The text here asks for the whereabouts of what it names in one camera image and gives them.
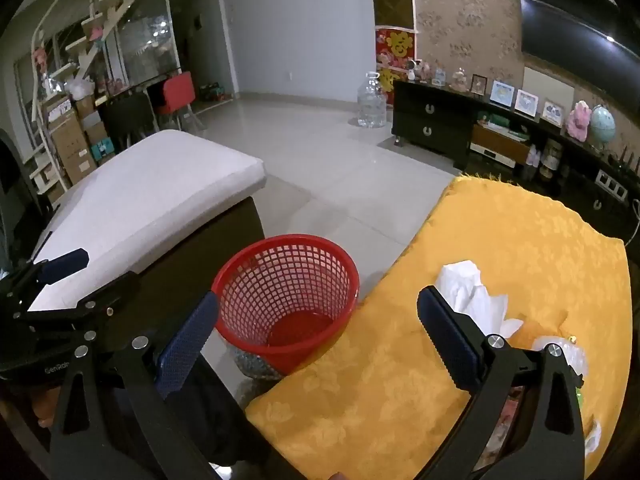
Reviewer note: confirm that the white power strip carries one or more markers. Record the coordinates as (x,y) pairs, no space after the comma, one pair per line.
(611,184)

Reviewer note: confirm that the red chair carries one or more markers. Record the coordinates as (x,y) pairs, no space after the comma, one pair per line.
(175,91)

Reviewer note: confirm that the small white bottle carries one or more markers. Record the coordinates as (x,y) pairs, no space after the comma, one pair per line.
(532,156)

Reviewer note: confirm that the printed snack packet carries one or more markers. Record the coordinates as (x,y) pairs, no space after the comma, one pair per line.
(502,412)

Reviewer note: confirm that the small brown picture frame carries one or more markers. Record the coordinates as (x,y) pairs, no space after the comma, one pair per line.
(478,85)

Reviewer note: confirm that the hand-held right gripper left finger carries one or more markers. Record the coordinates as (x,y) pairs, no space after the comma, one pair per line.
(185,347)

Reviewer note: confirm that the black chair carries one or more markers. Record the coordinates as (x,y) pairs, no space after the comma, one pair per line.
(127,117)

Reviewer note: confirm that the pink plush flower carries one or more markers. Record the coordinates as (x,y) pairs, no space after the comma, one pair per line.
(579,120)

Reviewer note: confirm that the person's left hand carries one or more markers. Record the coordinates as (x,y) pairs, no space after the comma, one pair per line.
(42,407)

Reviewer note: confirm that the white tissue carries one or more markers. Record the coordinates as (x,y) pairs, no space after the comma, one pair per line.
(470,290)

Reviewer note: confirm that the yellow tablecloth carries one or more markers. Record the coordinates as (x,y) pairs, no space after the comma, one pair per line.
(525,240)

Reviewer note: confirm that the white wooden staircase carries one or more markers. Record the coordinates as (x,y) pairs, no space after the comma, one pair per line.
(100,20)

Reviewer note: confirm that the pale blue globe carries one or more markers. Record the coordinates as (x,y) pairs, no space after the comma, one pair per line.
(603,125)

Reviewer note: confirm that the clear plastic bag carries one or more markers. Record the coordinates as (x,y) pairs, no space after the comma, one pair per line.
(567,350)

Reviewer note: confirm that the white set-top device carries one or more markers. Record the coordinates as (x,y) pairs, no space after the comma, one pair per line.
(492,155)

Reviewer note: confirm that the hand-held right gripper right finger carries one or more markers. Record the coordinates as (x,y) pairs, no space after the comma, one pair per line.
(445,340)

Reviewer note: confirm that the teal box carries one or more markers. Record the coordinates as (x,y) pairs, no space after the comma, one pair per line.
(101,148)

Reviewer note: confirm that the red plastic basket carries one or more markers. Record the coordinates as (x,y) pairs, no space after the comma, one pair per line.
(295,280)

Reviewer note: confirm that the black router with antennas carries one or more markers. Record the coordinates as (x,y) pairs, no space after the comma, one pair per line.
(622,162)

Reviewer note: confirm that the red festive poster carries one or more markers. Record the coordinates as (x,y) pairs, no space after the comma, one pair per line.
(395,47)

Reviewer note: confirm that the black TV cabinet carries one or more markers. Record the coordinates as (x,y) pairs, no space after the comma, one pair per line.
(430,120)

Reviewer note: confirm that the green box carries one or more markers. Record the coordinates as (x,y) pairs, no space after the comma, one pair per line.
(500,121)

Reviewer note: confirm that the stack of cardboard boxes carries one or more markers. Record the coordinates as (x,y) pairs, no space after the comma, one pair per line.
(70,140)

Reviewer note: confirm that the glass jar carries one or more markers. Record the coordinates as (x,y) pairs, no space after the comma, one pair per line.
(551,160)

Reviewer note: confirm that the pink figurine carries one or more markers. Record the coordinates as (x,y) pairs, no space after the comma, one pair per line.
(425,72)

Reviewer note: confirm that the green printed wrapper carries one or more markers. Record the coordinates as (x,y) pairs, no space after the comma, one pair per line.
(592,435)

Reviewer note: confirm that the black wall television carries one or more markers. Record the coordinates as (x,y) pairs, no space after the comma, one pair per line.
(565,25)

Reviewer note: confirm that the clear water jug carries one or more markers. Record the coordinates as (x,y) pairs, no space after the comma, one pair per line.
(371,102)

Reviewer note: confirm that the beige figurine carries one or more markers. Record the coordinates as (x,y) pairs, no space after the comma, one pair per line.
(459,80)

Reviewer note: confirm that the white cushioned sofa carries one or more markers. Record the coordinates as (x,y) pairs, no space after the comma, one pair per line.
(150,195)

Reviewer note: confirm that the white wall panel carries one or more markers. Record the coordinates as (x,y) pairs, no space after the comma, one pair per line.
(550,85)

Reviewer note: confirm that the white plastic bag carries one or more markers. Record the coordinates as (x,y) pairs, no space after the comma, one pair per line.
(81,89)

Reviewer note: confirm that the person's dark trousers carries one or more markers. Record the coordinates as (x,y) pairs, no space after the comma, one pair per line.
(225,410)

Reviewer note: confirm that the colourful toy boxes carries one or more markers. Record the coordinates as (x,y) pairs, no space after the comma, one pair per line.
(215,92)

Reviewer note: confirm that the brown wooden drawer box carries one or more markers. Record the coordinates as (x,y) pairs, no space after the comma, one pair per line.
(500,136)

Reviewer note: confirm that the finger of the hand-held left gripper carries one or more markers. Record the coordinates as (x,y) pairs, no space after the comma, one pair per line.
(65,262)
(75,312)

